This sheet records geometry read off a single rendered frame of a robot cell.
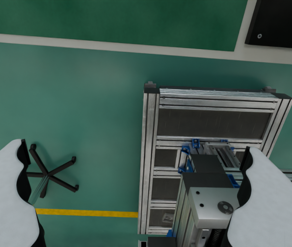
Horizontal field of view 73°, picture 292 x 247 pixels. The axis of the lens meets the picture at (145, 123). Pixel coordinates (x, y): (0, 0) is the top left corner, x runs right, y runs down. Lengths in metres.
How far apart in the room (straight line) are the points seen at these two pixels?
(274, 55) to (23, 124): 1.52
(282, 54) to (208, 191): 0.39
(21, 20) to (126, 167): 1.33
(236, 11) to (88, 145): 1.32
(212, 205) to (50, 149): 1.40
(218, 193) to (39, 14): 0.58
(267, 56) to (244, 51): 0.06
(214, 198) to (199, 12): 0.43
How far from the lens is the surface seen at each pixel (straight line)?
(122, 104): 1.37
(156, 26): 0.51
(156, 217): 1.79
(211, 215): 0.49
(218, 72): 1.38
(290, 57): 0.64
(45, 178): 1.76
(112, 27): 0.51
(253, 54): 0.59
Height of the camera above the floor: 1.26
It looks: 62 degrees down
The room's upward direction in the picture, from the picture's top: 178 degrees clockwise
